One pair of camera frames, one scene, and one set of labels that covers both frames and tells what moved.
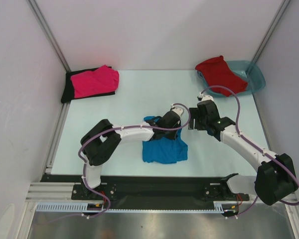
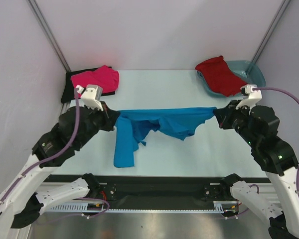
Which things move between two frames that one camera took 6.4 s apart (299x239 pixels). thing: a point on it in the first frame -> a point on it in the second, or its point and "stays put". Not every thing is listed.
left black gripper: [172, 136] -> [108, 115]
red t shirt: [218, 73] stays put
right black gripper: [191, 124] -> [224, 114]
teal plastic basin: [255, 78] stays put
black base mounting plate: [151, 191] stays put
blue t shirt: [165, 150] -> [132, 125]
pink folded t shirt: [103, 79] stays put
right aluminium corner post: [270, 30] stays put
